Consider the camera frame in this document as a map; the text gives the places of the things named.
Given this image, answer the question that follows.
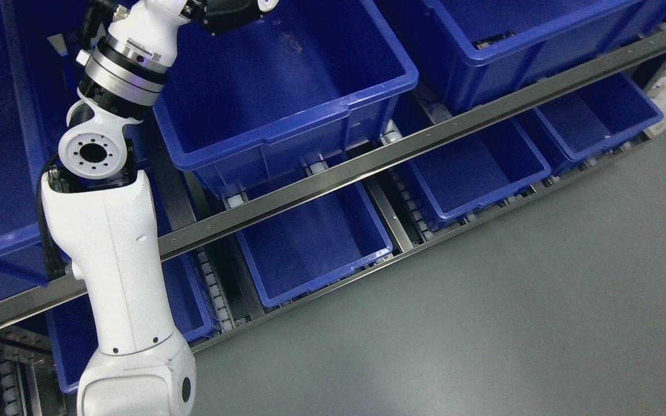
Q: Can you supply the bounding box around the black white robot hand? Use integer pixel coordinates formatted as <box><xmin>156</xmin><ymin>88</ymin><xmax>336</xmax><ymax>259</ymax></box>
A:
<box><xmin>182</xmin><ymin>1</ymin><xmax>279</xmax><ymax>35</ymax></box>

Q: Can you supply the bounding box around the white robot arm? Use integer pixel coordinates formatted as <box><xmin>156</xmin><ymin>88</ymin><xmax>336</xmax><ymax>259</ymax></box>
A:
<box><xmin>40</xmin><ymin>1</ymin><xmax>206</xmax><ymax>415</ymax></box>

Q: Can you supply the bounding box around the blue bin upper middle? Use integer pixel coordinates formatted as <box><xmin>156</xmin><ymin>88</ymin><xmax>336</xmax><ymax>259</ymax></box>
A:
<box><xmin>153</xmin><ymin>1</ymin><xmax>419</xmax><ymax>198</ymax></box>

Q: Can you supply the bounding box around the blue bin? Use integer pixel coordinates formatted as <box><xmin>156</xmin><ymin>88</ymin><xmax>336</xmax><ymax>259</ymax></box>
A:
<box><xmin>45</xmin><ymin>254</ymin><xmax>220</xmax><ymax>395</ymax></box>
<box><xmin>516</xmin><ymin>73</ymin><xmax>664</xmax><ymax>176</ymax></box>
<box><xmin>376</xmin><ymin>0</ymin><xmax>666</xmax><ymax>115</ymax></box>
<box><xmin>153</xmin><ymin>1</ymin><xmax>419</xmax><ymax>198</ymax></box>
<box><xmin>397</xmin><ymin>118</ymin><xmax>552</xmax><ymax>231</ymax></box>
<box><xmin>236</xmin><ymin>183</ymin><xmax>394</xmax><ymax>308</ymax></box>
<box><xmin>0</xmin><ymin>1</ymin><xmax>79</xmax><ymax>301</ymax></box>

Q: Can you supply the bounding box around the blue bin lower middle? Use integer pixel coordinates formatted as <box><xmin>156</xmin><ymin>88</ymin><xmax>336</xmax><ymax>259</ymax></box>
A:
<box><xmin>236</xmin><ymin>183</ymin><xmax>394</xmax><ymax>308</ymax></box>

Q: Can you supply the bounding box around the blue bin upper left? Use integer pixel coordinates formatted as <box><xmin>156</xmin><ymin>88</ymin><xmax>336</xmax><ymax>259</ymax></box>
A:
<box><xmin>0</xmin><ymin>1</ymin><xmax>79</xmax><ymax>301</ymax></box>

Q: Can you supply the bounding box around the blue bin upper right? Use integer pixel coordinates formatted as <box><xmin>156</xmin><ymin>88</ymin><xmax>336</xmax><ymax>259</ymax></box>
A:
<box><xmin>376</xmin><ymin>0</ymin><xmax>666</xmax><ymax>115</ymax></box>

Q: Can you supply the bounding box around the blue bin lower centre right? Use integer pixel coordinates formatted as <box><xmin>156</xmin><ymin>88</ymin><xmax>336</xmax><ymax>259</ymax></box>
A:
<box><xmin>397</xmin><ymin>118</ymin><xmax>552</xmax><ymax>231</ymax></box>

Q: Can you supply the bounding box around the blue bin lower left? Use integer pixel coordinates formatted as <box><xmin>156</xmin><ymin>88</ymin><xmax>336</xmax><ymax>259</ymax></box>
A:
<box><xmin>45</xmin><ymin>254</ymin><xmax>220</xmax><ymax>395</ymax></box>

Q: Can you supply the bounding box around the blue bin lower far right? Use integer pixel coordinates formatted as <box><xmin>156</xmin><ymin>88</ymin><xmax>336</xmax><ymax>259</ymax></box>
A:
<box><xmin>516</xmin><ymin>73</ymin><xmax>664</xmax><ymax>176</ymax></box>

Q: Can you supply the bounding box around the steel shelf rail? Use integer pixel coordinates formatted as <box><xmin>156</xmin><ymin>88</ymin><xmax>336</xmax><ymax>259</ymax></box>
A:
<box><xmin>0</xmin><ymin>17</ymin><xmax>666</xmax><ymax>346</ymax></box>

